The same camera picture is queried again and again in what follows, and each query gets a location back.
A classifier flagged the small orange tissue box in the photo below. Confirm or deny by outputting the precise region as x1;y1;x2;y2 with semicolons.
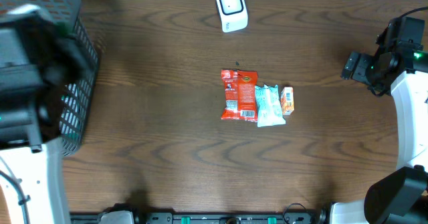
280;87;294;116

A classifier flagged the mint green wipes pack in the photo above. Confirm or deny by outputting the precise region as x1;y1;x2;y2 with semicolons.
255;85;286;128

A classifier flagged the orange red snack bag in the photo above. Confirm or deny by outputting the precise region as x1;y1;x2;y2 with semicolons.
221;70;258;122

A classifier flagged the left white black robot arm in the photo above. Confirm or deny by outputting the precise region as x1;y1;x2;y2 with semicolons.
1;4;96;223

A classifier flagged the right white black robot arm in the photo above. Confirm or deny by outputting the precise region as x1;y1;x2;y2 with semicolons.
328;51;427;224

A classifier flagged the white barcode scanner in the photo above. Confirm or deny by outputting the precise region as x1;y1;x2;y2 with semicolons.
216;0;248;33

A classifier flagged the grey plastic mesh basket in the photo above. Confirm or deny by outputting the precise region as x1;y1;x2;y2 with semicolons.
1;0;100;156

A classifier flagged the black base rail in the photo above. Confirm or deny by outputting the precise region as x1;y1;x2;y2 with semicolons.
71;211;325;224

